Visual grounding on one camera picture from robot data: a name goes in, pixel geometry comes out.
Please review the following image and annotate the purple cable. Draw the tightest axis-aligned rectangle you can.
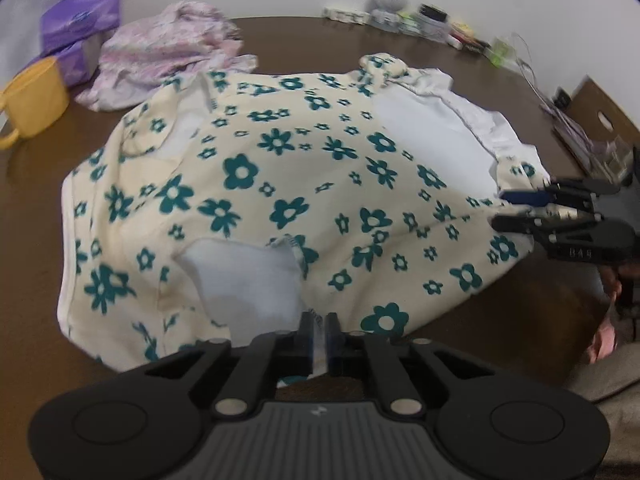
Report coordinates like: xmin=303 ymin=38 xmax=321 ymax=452
xmin=540 ymin=100 xmax=601 ymax=161

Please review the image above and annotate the pink floral garment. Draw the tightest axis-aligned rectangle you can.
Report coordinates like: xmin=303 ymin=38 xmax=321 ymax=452
xmin=75 ymin=1 xmax=258 ymax=112

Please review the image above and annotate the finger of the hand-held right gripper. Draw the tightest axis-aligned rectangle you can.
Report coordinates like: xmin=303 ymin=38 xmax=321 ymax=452
xmin=500 ymin=180 xmax=618 ymax=211
xmin=491 ymin=212 xmax=603 ymax=242

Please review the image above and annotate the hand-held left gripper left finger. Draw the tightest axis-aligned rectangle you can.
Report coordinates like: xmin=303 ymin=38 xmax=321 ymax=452
xmin=145 ymin=311 xmax=313 ymax=417

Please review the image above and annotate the yellow mug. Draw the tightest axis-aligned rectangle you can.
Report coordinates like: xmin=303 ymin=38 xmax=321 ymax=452
xmin=0 ymin=56 xmax=71 ymax=150

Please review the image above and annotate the white astronaut figurine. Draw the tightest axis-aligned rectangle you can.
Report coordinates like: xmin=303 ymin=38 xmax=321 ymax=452
xmin=367 ymin=0 xmax=410 ymax=23

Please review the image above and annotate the brown box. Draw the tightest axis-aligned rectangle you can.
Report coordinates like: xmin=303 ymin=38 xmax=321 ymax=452
xmin=555 ymin=76 xmax=640 ymax=181

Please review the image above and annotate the person's right hand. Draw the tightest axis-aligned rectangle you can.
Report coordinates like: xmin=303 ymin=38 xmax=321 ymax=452
xmin=586 ymin=266 xmax=623 ymax=365

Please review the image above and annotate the cream dress with teal flowers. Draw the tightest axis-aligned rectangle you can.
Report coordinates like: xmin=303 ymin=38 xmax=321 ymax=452
xmin=56 ymin=52 xmax=553 ymax=378

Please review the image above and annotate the black flat box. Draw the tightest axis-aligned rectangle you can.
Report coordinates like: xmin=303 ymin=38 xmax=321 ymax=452
xmin=450 ymin=22 xmax=488 ymax=53

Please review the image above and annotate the grey tin box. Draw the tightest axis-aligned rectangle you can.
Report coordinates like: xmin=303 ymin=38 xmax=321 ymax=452
xmin=415 ymin=14 xmax=451 ymax=41

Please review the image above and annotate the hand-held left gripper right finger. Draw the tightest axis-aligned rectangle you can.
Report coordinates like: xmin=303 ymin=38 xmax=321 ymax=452
xmin=325 ymin=313 xmax=493 ymax=417

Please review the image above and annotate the purple tissue pack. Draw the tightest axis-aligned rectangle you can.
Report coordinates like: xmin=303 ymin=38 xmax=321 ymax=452
xmin=50 ymin=37 xmax=103 ymax=86
xmin=40 ymin=0 xmax=122 ymax=53

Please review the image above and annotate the person's grey clothing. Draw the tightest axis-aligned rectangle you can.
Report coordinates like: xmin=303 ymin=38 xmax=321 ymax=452
xmin=565 ymin=310 xmax=640 ymax=480

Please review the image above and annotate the white block row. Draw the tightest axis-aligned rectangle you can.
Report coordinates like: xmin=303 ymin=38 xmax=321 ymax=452
xmin=322 ymin=6 xmax=371 ymax=25

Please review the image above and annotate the green spray bottle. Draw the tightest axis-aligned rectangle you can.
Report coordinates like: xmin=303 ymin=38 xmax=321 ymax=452
xmin=490 ymin=37 xmax=516 ymax=67

